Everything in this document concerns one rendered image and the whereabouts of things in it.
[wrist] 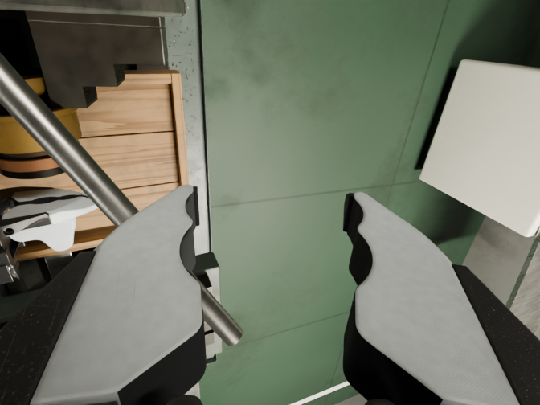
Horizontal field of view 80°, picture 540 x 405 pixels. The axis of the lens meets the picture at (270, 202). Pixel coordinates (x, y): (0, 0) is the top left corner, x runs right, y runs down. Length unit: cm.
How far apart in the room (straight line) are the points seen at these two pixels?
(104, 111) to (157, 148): 10
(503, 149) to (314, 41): 111
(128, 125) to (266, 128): 114
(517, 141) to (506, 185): 22
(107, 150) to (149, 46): 31
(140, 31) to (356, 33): 156
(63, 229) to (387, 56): 179
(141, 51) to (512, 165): 190
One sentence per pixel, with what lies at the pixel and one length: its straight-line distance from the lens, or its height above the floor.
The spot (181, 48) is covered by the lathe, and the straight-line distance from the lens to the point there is 94.
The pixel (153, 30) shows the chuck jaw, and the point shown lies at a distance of 34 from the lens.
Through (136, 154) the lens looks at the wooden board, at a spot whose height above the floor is 89.
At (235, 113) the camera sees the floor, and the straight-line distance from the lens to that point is 159.
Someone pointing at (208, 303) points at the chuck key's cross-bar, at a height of 134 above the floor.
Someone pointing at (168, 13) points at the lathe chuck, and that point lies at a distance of 30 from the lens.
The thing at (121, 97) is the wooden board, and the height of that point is 89.
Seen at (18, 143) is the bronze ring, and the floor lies 112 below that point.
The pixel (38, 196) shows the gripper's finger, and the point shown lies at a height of 106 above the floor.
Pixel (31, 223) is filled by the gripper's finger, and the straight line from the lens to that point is 42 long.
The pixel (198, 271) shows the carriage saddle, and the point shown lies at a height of 92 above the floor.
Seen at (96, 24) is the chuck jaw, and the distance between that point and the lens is 35.
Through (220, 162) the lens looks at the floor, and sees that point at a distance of 165.
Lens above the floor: 146
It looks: 52 degrees down
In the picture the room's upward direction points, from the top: 140 degrees clockwise
